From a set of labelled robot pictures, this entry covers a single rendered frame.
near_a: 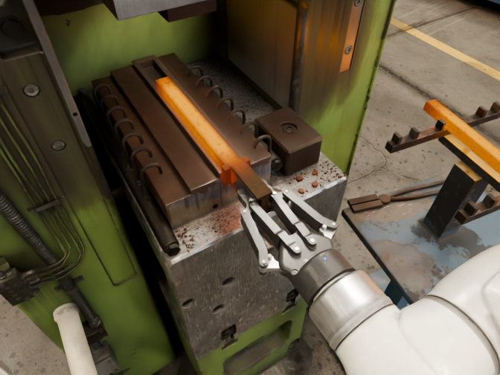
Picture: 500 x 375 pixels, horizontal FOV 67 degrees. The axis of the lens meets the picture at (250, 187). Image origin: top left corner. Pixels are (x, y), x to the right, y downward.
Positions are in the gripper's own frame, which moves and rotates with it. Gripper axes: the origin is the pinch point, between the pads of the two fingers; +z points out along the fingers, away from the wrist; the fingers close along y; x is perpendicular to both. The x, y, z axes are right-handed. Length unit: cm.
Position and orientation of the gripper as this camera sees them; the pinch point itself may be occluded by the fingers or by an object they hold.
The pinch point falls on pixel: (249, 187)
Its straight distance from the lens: 59.5
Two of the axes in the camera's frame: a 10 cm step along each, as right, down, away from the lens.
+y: 8.5, -3.8, 3.5
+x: 0.1, -6.7, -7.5
